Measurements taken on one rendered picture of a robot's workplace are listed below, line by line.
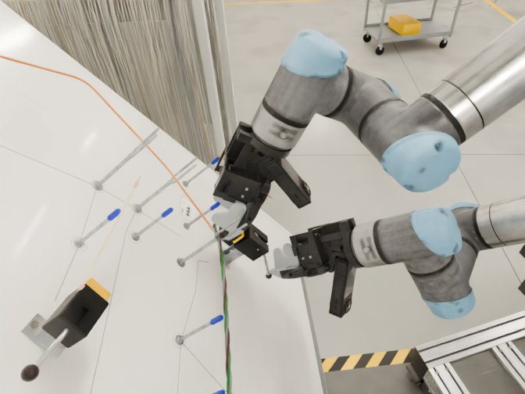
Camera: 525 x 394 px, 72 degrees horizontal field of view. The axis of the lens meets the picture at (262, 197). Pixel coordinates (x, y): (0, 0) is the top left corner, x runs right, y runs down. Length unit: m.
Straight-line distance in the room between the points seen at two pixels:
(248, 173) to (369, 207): 1.92
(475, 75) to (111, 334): 0.51
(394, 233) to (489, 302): 1.63
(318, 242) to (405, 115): 0.29
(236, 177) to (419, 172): 0.26
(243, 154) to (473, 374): 1.38
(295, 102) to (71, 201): 0.33
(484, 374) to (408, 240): 1.20
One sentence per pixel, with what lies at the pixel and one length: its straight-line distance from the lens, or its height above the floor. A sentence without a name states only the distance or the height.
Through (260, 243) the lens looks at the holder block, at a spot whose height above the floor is 1.15.
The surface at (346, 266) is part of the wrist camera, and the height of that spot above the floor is 1.16.
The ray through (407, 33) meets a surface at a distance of 4.70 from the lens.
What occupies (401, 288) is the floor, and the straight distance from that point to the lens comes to 2.08.
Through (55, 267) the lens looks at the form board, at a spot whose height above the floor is 1.33.
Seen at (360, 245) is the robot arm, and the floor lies 1.21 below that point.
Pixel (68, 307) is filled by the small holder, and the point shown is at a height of 1.38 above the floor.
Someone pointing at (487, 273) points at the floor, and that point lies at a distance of 2.31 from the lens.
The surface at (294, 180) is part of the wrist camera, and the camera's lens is 0.58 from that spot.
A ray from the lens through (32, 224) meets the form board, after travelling 0.52.
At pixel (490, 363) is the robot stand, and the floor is 0.21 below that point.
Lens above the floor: 1.67
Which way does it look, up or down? 42 degrees down
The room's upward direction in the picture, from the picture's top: 4 degrees counter-clockwise
